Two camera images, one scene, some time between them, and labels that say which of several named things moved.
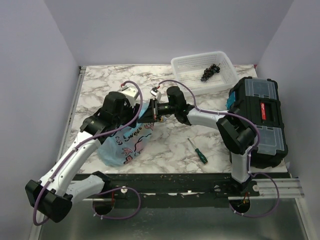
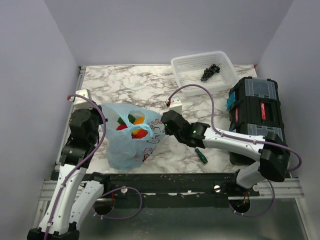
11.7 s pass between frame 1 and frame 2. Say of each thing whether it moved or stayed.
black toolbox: stayed
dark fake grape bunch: stayed
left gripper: moved
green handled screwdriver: stayed
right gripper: moved
